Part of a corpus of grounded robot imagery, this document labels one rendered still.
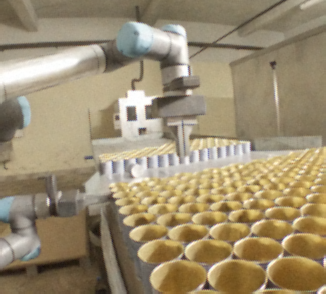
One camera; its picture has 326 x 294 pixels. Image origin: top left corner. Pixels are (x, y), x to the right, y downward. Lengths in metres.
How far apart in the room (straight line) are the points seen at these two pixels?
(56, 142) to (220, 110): 5.63
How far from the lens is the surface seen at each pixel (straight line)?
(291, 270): 0.36
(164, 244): 0.40
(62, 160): 7.43
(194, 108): 0.59
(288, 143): 1.85
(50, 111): 7.41
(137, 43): 0.50
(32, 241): 0.79
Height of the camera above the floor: 1.37
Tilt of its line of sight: 3 degrees down
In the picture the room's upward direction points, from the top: 5 degrees counter-clockwise
